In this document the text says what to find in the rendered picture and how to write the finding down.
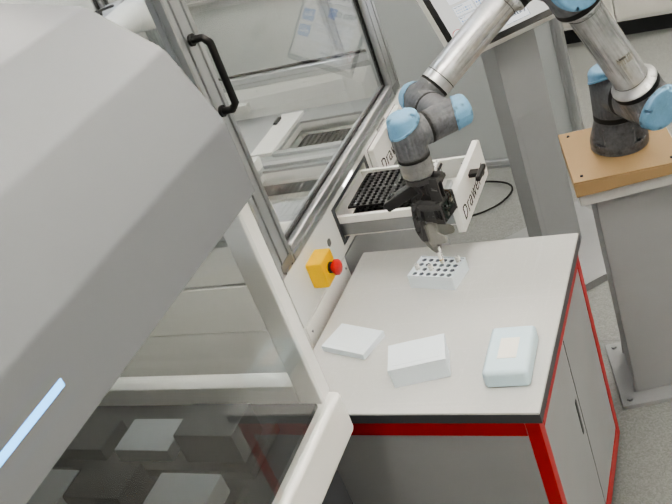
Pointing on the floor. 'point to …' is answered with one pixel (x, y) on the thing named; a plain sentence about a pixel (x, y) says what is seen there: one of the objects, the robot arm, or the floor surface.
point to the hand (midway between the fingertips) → (434, 245)
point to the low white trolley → (441, 322)
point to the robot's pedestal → (639, 285)
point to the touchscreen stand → (538, 151)
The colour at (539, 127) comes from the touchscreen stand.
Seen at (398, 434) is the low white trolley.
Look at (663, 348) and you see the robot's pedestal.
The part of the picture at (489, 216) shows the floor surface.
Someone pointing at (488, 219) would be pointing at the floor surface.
